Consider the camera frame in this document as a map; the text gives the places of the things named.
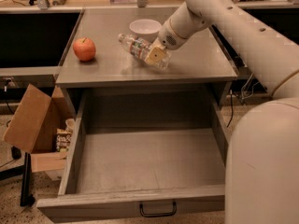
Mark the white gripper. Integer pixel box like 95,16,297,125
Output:
145,23,184,66

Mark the clear plastic water bottle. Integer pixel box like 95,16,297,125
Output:
118,34,171,69

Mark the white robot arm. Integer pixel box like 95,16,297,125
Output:
146,0,299,224

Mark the grey cabinet with counter top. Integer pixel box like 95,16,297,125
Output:
57,7,236,117

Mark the grey open top drawer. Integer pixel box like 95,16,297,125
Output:
37,91,226,223

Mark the white ceramic bowl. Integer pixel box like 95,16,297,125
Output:
129,19,162,42

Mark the red apple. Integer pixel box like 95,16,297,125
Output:
73,37,96,62

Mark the paper cup in box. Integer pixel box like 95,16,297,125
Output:
65,119,75,133

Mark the printed snack bag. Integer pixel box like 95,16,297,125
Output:
55,129,72,152

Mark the brown cardboard box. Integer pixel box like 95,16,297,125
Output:
3,84,72,173

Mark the black drawer handle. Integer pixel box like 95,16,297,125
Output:
139,202,177,218

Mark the black stand post left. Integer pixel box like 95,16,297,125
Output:
20,153,36,207

